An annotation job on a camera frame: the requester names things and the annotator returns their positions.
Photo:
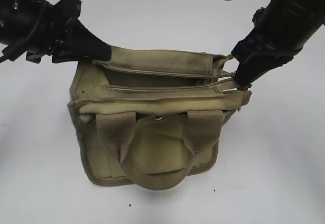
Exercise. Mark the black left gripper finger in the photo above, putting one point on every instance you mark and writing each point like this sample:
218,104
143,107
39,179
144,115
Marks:
79,44

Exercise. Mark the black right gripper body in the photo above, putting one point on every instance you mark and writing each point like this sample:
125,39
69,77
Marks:
260,50

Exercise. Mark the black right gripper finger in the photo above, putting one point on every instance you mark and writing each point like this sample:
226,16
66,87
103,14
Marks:
249,71

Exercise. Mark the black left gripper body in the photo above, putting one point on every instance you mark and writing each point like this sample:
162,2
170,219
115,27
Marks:
50,31

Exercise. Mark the yellow canvas bag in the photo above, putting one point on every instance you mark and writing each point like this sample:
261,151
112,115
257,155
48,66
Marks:
151,117

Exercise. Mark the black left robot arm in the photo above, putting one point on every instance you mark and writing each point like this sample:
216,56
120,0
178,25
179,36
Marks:
18,18

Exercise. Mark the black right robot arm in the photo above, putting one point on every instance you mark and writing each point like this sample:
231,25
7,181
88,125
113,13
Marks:
300,18

